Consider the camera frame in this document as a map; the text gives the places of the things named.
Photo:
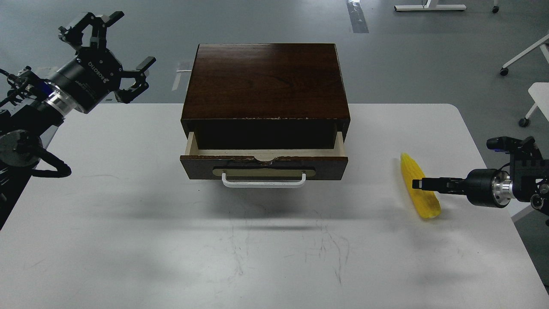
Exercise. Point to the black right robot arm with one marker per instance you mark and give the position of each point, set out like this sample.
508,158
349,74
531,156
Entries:
526,180

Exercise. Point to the dark wooden drawer cabinet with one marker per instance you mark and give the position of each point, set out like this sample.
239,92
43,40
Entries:
266,96

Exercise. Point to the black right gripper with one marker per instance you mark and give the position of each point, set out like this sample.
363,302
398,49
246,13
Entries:
487,188

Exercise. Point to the white desk base far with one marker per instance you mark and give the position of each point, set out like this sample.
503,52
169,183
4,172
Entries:
430,5

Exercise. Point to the yellow corn cob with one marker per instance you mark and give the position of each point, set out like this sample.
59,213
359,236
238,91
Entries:
425,202

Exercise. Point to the wooden drawer with white handle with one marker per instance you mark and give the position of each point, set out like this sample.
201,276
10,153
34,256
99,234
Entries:
265,168

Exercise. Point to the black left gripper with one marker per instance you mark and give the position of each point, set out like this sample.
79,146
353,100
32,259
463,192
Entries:
88,77

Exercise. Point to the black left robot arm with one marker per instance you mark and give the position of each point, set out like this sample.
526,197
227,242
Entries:
34,105

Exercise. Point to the grey floor tape strip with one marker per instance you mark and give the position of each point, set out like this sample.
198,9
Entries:
357,17

